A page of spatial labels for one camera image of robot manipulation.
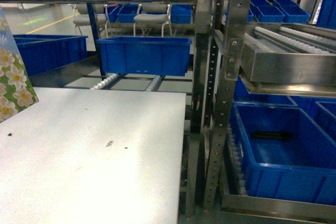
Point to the grey chair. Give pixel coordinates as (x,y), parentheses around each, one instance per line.
(153,13)

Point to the steel rack upright post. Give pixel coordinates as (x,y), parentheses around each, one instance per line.
(228,33)

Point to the left blue plastic crate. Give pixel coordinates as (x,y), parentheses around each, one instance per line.
(165,56)

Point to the flower gift bag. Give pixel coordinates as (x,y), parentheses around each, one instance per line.
(17,92)

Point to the blue bin lower shelf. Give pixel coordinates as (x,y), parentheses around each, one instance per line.
(285,154)

